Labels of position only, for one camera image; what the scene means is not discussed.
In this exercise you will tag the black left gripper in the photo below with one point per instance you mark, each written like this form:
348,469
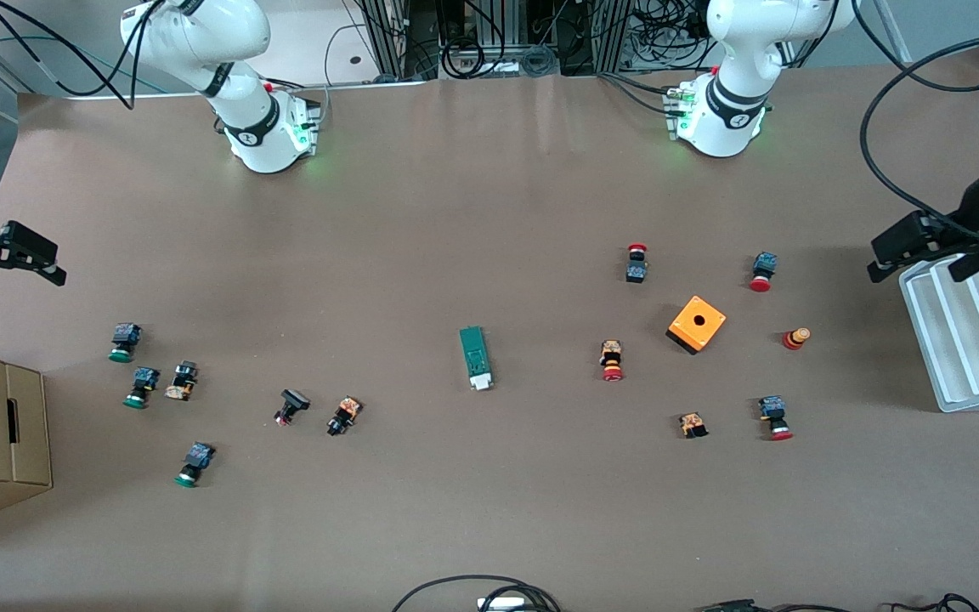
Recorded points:
976,223

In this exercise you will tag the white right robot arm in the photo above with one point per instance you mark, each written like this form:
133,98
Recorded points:
200,42

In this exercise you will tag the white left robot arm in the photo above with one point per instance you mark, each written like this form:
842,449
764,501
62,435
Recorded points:
736,51

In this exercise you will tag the white ribbed tray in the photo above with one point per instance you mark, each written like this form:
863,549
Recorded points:
965,340

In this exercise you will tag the green mushroom pushbutton blue block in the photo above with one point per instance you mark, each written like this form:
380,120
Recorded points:
197,457
124,336
144,380

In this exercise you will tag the red yellow emergency stop head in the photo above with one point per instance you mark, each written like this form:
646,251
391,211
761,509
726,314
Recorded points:
795,338

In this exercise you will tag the red mushroom pushbutton blue block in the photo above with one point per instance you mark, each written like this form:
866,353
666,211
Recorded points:
772,408
764,263

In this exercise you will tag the red pushbutton black block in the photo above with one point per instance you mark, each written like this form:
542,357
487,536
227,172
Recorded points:
636,272

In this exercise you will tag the orange contact block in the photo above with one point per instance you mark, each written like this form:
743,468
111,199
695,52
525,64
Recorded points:
693,424

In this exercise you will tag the red pushbutton orange block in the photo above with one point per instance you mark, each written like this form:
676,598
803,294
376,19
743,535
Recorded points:
611,353

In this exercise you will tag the aluminium profile rack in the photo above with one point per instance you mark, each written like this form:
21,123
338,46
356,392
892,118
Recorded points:
392,34

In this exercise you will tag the white power plug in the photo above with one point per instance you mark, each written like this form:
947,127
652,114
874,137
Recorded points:
502,604

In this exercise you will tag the orange button enclosure box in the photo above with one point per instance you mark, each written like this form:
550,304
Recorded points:
693,331

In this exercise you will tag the black flat-head switch red terminals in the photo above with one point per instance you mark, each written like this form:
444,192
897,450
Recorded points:
292,401

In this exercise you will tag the black knob switch orange block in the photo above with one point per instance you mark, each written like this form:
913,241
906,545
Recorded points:
345,414

